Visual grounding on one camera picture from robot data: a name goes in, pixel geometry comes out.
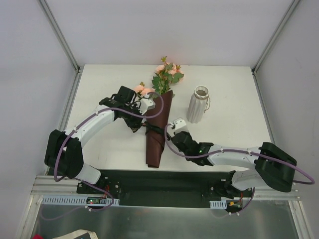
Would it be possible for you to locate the black ribbon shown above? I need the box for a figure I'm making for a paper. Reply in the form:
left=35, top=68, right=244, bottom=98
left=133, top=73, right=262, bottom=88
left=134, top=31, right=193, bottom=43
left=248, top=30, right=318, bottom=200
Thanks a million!
left=141, top=121, right=164, bottom=136

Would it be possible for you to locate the brown wrapping paper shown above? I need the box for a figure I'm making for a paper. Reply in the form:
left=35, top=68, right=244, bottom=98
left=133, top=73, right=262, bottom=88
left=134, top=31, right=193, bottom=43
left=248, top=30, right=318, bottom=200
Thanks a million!
left=146, top=90, right=173, bottom=168

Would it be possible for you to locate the white ribbed ceramic vase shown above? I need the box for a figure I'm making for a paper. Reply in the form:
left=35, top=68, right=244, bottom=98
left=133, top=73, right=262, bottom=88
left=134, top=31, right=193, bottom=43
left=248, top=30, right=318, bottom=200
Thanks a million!
left=186, top=86, right=211, bottom=123

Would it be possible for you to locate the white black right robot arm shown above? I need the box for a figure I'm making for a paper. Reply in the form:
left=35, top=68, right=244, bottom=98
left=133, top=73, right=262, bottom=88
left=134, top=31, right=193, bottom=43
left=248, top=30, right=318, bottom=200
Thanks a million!
left=168, top=131, right=297, bottom=199

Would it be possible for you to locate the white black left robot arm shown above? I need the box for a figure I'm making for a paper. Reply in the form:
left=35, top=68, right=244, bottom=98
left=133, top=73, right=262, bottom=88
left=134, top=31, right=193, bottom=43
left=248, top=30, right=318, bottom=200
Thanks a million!
left=44, top=86, right=155, bottom=194

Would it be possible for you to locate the pink flower small bunch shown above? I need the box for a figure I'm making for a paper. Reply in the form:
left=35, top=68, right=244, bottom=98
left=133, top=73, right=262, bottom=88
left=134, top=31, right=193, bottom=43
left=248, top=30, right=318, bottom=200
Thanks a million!
left=133, top=82, right=155, bottom=99

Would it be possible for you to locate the pink flower tall bunch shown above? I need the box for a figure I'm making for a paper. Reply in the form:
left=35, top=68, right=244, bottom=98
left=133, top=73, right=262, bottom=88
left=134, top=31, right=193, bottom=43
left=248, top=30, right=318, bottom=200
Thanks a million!
left=152, top=56, right=184, bottom=95

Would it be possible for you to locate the white tote bag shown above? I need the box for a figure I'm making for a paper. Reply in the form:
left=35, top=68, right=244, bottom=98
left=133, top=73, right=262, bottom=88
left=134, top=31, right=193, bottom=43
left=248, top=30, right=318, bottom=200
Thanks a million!
left=53, top=230, right=98, bottom=239

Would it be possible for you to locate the red object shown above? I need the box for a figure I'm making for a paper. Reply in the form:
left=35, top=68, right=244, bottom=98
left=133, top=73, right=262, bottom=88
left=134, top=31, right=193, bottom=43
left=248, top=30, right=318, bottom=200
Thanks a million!
left=32, top=234, right=43, bottom=239

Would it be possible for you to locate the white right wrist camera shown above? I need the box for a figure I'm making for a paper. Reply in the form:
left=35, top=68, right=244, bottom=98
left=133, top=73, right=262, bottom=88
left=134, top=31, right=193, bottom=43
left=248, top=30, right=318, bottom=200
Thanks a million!
left=172, top=118, right=188, bottom=134

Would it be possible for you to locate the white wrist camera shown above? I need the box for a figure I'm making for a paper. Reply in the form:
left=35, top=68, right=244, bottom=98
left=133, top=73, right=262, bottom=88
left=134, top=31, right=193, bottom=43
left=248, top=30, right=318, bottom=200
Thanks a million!
left=139, top=94, right=156, bottom=116
left=172, top=118, right=188, bottom=134

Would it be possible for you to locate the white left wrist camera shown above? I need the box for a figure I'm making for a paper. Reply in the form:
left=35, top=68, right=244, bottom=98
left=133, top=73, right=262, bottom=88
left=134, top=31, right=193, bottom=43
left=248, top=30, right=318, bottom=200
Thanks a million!
left=139, top=94, right=156, bottom=116

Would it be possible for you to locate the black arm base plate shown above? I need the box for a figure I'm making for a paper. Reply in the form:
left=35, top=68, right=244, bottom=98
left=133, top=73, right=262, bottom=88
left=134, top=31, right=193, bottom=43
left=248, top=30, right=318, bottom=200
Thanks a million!
left=76, top=168, right=252, bottom=209

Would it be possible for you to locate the right white cable duct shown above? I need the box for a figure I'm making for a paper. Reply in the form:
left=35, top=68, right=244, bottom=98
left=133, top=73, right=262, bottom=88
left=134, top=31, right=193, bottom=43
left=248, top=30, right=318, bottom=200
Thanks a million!
left=209, top=200, right=227, bottom=210

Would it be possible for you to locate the white cable duct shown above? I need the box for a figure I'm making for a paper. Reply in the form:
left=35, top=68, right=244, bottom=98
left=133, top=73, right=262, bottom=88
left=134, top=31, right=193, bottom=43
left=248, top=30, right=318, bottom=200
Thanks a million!
left=209, top=200, right=227, bottom=210
left=42, top=196, right=120, bottom=207

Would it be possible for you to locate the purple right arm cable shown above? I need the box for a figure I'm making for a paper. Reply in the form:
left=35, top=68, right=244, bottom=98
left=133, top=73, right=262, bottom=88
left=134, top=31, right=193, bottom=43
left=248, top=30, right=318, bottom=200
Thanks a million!
left=164, top=123, right=315, bottom=219

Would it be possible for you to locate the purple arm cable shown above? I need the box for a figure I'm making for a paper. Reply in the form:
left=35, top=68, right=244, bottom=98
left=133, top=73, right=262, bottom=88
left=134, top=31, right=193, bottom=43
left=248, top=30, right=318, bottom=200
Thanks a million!
left=164, top=123, right=315, bottom=219
left=40, top=91, right=164, bottom=221

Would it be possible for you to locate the aluminium front rail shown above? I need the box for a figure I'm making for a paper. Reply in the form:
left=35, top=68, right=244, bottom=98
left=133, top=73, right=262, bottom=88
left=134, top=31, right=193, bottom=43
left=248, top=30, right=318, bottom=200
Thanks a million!
left=31, top=176, right=301, bottom=201

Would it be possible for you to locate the left white cable duct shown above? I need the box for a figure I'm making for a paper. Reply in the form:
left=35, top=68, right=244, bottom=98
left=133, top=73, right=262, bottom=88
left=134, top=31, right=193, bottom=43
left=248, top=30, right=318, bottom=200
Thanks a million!
left=42, top=196, right=120, bottom=207

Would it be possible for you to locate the left aluminium frame post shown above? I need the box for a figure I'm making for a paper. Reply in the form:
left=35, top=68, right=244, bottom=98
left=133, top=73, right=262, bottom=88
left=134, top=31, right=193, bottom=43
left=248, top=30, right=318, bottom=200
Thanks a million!
left=37, top=0, right=82, bottom=74

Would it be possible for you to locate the aluminium frame post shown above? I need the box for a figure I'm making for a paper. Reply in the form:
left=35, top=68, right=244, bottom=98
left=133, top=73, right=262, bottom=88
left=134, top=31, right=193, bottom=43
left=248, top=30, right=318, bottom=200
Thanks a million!
left=252, top=0, right=301, bottom=75
left=37, top=0, right=82, bottom=74

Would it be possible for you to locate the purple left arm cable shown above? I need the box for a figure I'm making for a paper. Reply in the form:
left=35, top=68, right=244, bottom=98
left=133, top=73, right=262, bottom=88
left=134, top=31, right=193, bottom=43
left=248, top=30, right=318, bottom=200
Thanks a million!
left=40, top=91, right=164, bottom=221

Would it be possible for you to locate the right aluminium frame post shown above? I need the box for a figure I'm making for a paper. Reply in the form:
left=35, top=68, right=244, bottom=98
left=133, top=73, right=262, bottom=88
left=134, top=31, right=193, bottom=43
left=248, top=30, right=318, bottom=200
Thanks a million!
left=252, top=0, right=301, bottom=75

